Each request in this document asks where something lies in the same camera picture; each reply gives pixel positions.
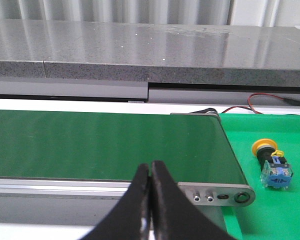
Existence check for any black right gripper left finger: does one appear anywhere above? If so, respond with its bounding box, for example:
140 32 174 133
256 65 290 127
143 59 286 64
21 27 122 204
82 163 150 240

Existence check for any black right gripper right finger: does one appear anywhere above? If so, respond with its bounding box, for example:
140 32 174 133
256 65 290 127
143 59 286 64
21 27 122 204
151 160 234 240

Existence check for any yellow and blue push button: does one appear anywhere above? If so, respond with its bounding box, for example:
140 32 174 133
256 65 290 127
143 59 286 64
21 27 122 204
251 138 294 189

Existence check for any bright green mat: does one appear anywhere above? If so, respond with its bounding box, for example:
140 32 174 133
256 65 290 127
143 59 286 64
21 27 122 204
221 113 300 240

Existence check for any green conveyor belt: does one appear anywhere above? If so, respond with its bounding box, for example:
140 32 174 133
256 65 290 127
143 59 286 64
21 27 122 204
0 110 247 185

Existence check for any grey stone countertop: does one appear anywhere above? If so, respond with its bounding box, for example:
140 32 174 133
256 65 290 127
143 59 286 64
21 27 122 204
0 19 300 88

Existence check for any grey corrugated curtain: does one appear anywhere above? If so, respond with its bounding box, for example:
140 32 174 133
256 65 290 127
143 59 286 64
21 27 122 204
0 0 300 27

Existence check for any aluminium conveyor frame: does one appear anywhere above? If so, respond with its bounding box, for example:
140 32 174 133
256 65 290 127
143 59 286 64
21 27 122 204
0 112 256 226

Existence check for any red and black cable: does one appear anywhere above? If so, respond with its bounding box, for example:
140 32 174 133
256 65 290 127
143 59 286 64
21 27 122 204
220 93 300 115

